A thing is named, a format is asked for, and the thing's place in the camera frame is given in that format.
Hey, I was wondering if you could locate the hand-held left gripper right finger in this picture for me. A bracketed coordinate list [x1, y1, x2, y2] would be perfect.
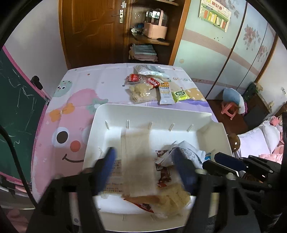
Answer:
[173, 149, 262, 233]

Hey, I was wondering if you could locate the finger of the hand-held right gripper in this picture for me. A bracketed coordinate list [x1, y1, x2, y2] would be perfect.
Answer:
[202, 160, 241, 177]
[214, 152, 249, 172]

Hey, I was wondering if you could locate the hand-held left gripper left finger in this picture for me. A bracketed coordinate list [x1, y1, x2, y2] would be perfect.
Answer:
[26, 147, 118, 233]

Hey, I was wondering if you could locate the large blue white snack bag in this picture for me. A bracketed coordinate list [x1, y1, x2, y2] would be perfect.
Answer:
[155, 141, 205, 169]

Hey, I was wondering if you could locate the brown snack packet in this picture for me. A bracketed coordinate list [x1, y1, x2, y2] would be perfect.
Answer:
[155, 150, 172, 189]

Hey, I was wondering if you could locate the clear yellow cracker packet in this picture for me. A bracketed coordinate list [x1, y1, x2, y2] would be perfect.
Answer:
[155, 182, 193, 218]
[128, 83, 155, 104]

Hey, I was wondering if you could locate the clear bag brown bread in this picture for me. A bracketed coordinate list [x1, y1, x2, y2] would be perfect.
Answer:
[100, 128, 157, 199]

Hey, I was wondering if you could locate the white plastic tray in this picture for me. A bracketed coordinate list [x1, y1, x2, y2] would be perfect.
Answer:
[83, 103, 234, 232]

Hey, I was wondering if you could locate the pink cloth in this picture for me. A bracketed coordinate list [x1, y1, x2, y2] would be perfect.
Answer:
[259, 144, 287, 164]

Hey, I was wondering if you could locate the brown round wooden knob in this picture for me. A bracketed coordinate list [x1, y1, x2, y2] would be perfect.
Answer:
[227, 133, 240, 151]

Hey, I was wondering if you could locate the white pillow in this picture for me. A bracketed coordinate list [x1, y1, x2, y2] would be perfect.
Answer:
[261, 121, 281, 154]

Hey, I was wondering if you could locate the pink plastic stool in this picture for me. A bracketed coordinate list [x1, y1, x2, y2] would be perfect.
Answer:
[221, 102, 238, 120]

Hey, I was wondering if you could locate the blue white plush cushion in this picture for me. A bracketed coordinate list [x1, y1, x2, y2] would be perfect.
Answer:
[222, 87, 246, 115]

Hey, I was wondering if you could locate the green snack packet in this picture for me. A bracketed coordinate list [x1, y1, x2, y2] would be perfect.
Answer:
[171, 90, 190, 102]

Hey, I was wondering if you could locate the white orange snack packet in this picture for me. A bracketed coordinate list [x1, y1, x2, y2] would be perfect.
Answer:
[158, 82, 175, 106]

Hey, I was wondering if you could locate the cartoon printed tablecloth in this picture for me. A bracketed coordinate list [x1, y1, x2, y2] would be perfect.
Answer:
[31, 63, 219, 202]

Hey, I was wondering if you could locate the dark red snack packet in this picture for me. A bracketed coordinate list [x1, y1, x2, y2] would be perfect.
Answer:
[125, 74, 142, 85]

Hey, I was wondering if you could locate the clear pale blue packet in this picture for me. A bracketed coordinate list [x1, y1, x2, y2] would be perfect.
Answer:
[134, 65, 167, 79]

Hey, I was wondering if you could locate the flower printed wardrobe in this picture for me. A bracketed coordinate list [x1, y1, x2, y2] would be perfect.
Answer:
[174, 0, 285, 100]

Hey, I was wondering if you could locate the pink framed green chalkboard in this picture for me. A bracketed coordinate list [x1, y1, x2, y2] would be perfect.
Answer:
[0, 46, 51, 186]

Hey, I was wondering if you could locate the black chalkboard clamp knob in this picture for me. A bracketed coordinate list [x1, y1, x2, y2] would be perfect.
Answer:
[31, 76, 43, 90]

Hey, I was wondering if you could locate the stack of folded cloths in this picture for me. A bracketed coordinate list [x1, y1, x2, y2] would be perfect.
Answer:
[129, 44, 158, 62]

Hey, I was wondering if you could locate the wooden corner shelf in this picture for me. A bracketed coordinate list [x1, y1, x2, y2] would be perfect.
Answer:
[127, 0, 191, 65]

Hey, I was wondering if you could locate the brown wooden door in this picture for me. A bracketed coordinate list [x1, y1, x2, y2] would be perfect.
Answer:
[59, 0, 133, 69]

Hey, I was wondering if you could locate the pink storage basket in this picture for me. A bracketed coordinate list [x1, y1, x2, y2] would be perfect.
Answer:
[143, 8, 168, 39]

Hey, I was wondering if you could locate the small toys pile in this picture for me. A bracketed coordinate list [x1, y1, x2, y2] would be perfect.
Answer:
[131, 22, 144, 34]

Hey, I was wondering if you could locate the black cable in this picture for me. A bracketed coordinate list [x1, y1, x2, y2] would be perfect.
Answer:
[0, 125, 37, 209]

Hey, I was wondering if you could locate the wall poster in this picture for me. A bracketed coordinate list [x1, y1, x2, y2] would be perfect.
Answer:
[198, 0, 232, 32]

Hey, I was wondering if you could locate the silver door lock handle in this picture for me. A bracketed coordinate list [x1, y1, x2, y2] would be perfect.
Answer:
[112, 0, 127, 24]

